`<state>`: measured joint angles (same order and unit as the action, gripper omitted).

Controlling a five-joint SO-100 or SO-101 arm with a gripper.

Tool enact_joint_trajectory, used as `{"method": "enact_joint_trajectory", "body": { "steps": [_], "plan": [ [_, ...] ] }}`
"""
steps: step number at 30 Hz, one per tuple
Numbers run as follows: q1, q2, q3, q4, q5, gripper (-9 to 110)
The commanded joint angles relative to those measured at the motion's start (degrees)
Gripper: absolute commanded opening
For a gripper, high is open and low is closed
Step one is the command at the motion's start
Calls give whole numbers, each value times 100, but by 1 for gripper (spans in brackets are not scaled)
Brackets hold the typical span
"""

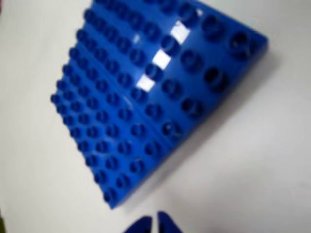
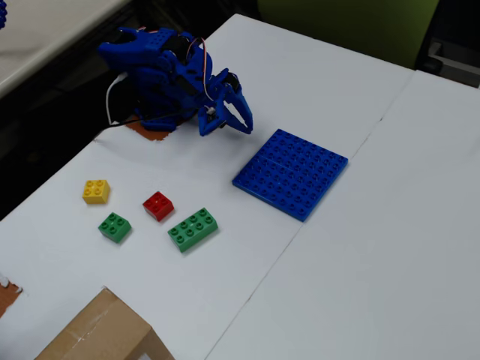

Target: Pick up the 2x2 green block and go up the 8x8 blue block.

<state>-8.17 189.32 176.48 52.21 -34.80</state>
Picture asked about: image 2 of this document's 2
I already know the brown cardboard box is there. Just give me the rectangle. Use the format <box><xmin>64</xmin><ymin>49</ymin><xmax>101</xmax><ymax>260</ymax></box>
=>
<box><xmin>33</xmin><ymin>286</ymin><xmax>176</xmax><ymax>360</ymax></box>

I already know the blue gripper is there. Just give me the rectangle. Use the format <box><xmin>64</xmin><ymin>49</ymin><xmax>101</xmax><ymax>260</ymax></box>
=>
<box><xmin>208</xmin><ymin>68</ymin><xmax>255</xmax><ymax>136</ymax></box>

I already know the white cable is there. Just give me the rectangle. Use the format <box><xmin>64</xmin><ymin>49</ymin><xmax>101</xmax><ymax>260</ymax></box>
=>
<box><xmin>105</xmin><ymin>73</ymin><xmax>128</xmax><ymax>127</ymax></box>

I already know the blue gripper camera mount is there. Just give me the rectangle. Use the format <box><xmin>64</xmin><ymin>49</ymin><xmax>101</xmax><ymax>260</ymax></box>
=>
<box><xmin>197</xmin><ymin>97</ymin><xmax>228</xmax><ymax>137</ymax></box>

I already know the white background table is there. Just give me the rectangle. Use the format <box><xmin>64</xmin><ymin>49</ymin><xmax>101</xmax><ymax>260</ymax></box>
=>
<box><xmin>0</xmin><ymin>0</ymin><xmax>133</xmax><ymax>99</ymax></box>

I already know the green 2x2 block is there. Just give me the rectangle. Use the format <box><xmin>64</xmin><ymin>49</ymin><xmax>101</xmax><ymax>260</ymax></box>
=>
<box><xmin>97</xmin><ymin>211</ymin><xmax>132</xmax><ymax>244</ymax></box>

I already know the green chair back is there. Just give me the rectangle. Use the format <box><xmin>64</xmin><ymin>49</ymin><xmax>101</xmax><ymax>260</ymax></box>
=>
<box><xmin>256</xmin><ymin>0</ymin><xmax>440</xmax><ymax>71</ymax></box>

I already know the yellow 2x2 block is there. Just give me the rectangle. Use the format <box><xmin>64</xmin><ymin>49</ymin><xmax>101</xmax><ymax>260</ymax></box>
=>
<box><xmin>82</xmin><ymin>179</ymin><xmax>111</xmax><ymax>206</ymax></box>

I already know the red white servo wire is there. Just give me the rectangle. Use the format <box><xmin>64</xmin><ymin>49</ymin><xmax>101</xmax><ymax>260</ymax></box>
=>
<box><xmin>190</xmin><ymin>36</ymin><xmax>217</xmax><ymax>112</ymax></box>

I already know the white foam board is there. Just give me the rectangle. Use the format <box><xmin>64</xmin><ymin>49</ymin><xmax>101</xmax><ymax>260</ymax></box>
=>
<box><xmin>205</xmin><ymin>69</ymin><xmax>480</xmax><ymax>360</ymax></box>
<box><xmin>0</xmin><ymin>13</ymin><xmax>416</xmax><ymax>360</ymax></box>

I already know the blue 8x8 plate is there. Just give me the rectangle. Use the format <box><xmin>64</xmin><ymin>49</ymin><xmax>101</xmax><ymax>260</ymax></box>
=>
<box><xmin>231</xmin><ymin>128</ymin><xmax>349</xmax><ymax>224</ymax></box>

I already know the black chair base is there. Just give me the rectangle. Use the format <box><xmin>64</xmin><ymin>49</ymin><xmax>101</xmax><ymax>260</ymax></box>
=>
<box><xmin>415</xmin><ymin>36</ymin><xmax>480</xmax><ymax>89</ymax></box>

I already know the red 2x2 block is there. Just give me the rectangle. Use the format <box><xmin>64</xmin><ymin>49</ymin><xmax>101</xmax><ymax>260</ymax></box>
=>
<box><xmin>142</xmin><ymin>190</ymin><xmax>176</xmax><ymax>222</ymax></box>

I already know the green 2x4 block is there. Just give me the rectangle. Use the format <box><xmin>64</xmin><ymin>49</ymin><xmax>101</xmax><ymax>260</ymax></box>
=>
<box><xmin>167</xmin><ymin>207</ymin><xmax>219</xmax><ymax>254</ymax></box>

